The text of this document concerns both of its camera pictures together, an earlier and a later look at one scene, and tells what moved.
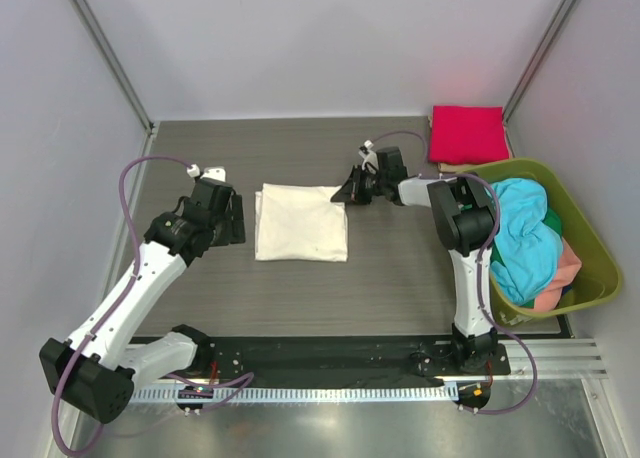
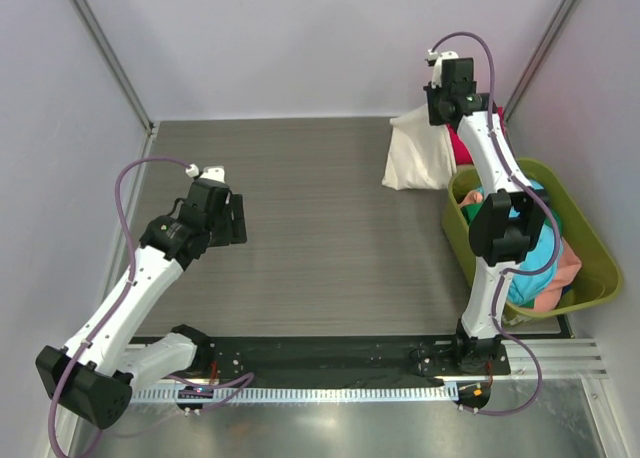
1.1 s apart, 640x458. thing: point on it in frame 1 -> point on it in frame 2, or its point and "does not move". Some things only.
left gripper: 234,228 does not move
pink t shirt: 570,267 does not move
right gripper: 351,191 -> 434,118
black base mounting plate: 326,357 does not move
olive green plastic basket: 599,275 does not move
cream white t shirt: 300,223 -> 420,155
